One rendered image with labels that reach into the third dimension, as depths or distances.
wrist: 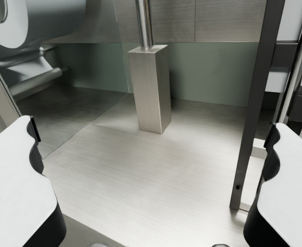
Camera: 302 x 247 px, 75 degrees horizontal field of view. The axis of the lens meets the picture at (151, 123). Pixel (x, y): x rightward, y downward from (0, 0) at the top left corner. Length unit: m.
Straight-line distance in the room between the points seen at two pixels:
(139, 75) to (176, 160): 0.27
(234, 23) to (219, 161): 0.44
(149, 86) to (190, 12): 0.31
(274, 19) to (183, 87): 0.62
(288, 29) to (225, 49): 0.47
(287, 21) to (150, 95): 0.40
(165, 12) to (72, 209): 0.69
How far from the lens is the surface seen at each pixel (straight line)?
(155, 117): 0.64
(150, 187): 0.51
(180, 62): 0.83
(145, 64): 0.58
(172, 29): 0.82
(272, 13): 0.29
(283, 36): 0.33
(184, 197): 0.49
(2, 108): 0.60
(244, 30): 0.76
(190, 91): 0.86
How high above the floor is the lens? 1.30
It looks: 32 degrees down
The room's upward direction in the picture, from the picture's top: 7 degrees counter-clockwise
